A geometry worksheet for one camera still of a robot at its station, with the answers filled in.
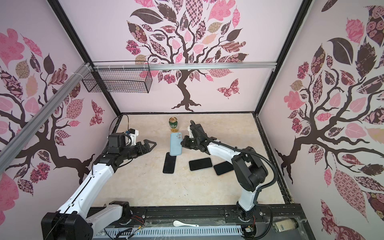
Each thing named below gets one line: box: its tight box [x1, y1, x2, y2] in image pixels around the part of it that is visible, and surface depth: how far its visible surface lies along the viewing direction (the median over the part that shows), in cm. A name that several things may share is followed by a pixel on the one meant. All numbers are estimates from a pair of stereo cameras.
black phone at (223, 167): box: [213, 161, 234, 176], surface depth 91 cm
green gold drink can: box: [169, 116, 179, 133], surface depth 105 cm
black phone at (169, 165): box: [162, 152, 177, 174], surface depth 92 cm
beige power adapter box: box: [272, 219, 296, 233], surface depth 70 cm
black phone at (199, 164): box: [189, 157, 213, 171], surface depth 95 cm
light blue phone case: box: [169, 132, 183, 156], surface depth 90 cm
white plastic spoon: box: [173, 220, 200, 227], surface depth 72 cm
